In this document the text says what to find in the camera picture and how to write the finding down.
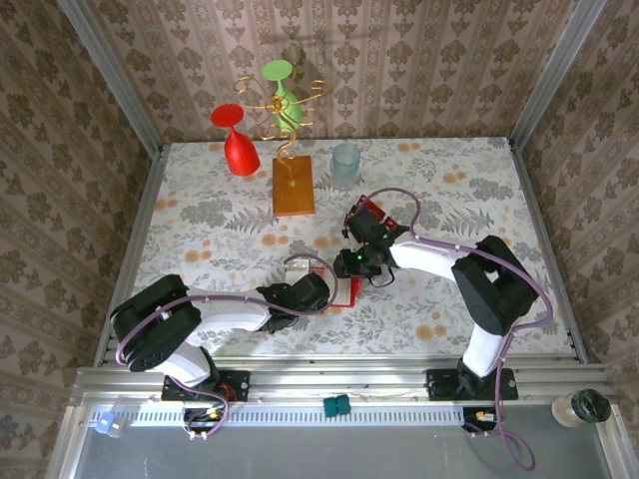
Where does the clear plastic cup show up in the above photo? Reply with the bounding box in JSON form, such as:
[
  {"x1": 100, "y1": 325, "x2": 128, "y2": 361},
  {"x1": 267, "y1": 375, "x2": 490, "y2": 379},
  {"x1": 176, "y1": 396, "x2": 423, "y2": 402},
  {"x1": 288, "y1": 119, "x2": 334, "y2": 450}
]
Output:
[{"x1": 327, "y1": 143, "x2": 361, "y2": 187}]

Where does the red card holder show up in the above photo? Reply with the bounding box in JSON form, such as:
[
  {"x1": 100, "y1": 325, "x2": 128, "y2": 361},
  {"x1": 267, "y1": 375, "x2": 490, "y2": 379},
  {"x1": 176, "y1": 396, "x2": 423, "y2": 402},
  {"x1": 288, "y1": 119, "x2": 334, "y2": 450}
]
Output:
[{"x1": 323, "y1": 267, "x2": 364, "y2": 309}]

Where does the white slotted cable duct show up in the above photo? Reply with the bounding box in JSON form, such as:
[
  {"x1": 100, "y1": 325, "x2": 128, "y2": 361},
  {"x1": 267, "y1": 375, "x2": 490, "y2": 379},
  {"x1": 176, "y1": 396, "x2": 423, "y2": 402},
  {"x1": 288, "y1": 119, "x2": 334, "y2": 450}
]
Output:
[{"x1": 122, "y1": 401, "x2": 473, "y2": 428}]

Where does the small blue white clip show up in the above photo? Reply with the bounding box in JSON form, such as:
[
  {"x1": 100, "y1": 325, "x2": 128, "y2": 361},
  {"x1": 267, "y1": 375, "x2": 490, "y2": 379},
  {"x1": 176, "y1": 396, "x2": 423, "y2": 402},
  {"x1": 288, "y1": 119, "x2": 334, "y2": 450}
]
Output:
[{"x1": 91, "y1": 410, "x2": 132, "y2": 439}]

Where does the red plastic goblet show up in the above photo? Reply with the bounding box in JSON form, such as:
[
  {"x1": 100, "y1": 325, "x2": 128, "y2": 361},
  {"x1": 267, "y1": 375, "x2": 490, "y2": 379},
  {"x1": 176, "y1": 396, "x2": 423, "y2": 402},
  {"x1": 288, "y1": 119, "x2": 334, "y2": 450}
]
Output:
[{"x1": 210, "y1": 103, "x2": 262, "y2": 178}]

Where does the grey metal base panel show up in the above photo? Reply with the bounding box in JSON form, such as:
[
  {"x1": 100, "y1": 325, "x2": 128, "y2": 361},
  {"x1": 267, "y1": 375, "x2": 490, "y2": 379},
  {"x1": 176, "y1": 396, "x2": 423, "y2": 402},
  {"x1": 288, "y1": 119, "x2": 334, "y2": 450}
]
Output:
[{"x1": 49, "y1": 423, "x2": 639, "y2": 479}]

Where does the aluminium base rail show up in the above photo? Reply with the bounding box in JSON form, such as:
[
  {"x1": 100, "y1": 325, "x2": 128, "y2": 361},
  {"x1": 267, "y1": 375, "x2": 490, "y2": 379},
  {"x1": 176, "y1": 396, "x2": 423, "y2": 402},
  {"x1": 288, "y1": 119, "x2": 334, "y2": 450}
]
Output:
[{"x1": 74, "y1": 354, "x2": 611, "y2": 405}]

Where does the aluminium table side rail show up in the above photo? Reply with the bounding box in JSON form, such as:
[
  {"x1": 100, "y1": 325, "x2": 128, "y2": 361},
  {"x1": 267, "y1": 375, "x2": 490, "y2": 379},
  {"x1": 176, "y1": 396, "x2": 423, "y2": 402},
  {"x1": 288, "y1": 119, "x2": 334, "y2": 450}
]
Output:
[
  {"x1": 507, "y1": 139, "x2": 589, "y2": 365},
  {"x1": 93, "y1": 144, "x2": 169, "y2": 368}
]

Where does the green plastic goblet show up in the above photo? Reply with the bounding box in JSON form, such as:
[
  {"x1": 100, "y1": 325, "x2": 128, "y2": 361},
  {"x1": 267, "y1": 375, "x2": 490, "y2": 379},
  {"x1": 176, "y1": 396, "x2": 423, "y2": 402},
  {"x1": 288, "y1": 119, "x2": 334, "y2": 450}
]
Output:
[{"x1": 261, "y1": 60, "x2": 306, "y2": 132}]

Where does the clear jar black lid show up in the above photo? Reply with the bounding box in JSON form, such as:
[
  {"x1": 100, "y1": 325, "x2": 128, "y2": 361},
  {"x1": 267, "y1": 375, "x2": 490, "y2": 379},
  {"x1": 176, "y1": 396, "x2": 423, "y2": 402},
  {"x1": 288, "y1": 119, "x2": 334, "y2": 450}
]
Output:
[{"x1": 550, "y1": 387, "x2": 613, "y2": 429}]

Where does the gold wire rack wooden base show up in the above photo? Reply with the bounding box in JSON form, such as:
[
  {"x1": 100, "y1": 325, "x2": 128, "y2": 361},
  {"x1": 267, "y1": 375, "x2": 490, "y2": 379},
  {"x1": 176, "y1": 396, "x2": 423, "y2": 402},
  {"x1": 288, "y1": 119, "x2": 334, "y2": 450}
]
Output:
[{"x1": 234, "y1": 67, "x2": 331, "y2": 218}]

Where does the teal connector block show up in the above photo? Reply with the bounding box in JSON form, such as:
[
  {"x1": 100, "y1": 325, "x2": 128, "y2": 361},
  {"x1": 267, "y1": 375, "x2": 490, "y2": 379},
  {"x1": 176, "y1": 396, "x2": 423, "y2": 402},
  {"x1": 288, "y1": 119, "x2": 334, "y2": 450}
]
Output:
[{"x1": 322, "y1": 395, "x2": 352, "y2": 418}]

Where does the aluminium frame post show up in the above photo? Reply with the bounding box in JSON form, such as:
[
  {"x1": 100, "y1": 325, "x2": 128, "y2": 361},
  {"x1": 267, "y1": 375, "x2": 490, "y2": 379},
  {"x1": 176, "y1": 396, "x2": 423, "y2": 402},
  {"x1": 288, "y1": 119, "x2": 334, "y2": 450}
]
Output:
[
  {"x1": 507, "y1": 0, "x2": 609, "y2": 149},
  {"x1": 55, "y1": 0, "x2": 165, "y2": 157}
]

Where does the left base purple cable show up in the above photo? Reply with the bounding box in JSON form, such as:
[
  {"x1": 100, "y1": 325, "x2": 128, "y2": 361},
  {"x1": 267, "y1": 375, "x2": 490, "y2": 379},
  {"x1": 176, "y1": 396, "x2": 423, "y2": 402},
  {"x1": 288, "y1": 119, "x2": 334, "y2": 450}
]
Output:
[{"x1": 164, "y1": 378, "x2": 237, "y2": 443}]

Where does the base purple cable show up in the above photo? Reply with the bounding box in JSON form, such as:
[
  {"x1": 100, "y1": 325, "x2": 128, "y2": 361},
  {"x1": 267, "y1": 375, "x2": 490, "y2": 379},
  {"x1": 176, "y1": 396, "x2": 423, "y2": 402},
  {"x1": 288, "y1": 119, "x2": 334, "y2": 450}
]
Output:
[
  {"x1": 468, "y1": 378, "x2": 538, "y2": 473},
  {"x1": 164, "y1": 378, "x2": 237, "y2": 443}
]

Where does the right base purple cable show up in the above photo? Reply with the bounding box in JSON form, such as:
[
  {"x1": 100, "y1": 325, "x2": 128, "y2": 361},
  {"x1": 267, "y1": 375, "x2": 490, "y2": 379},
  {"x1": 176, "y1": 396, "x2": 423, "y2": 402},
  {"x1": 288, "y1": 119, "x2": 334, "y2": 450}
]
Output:
[{"x1": 468, "y1": 378, "x2": 538, "y2": 473}]

